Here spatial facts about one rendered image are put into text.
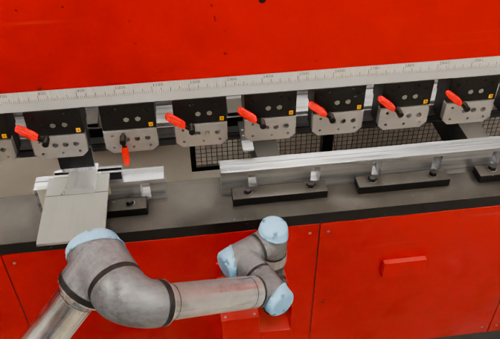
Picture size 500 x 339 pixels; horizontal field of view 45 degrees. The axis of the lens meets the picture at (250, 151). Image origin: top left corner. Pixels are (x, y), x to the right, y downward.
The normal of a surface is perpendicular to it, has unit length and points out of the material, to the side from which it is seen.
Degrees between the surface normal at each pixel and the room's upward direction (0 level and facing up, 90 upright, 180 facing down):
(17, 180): 0
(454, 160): 90
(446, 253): 90
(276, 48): 90
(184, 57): 90
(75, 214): 0
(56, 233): 0
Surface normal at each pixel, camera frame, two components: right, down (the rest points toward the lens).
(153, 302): 0.51, -0.22
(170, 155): -0.01, -0.77
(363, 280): 0.13, 0.63
